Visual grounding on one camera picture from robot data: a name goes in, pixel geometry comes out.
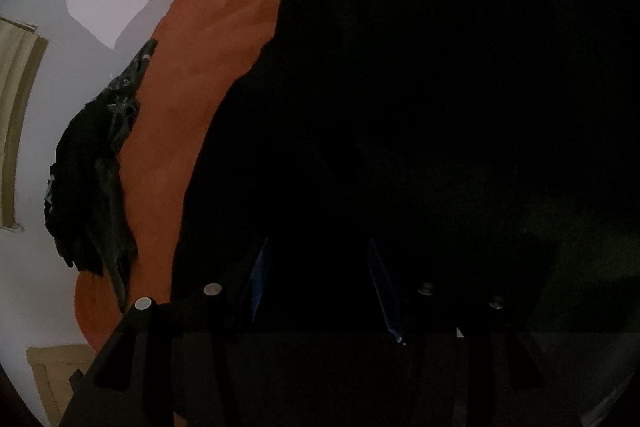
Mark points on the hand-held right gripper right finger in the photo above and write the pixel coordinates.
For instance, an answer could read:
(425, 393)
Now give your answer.
(384, 292)

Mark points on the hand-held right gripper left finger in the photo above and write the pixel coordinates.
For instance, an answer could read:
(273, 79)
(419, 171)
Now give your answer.
(257, 282)

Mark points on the black garment with white script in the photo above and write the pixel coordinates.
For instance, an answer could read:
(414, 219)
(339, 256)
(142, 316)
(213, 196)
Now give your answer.
(425, 107)

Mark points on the dark grey clothes pile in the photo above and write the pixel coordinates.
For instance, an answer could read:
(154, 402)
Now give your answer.
(90, 187)

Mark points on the orange blanket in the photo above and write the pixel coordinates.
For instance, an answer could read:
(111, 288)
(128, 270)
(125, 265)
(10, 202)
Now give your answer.
(200, 57)

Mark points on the light wooden frame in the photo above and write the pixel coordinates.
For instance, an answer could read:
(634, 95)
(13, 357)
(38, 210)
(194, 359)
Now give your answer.
(55, 372)

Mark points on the beige wooden door frame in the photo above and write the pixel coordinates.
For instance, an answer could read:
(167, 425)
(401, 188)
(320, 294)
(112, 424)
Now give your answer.
(20, 107)

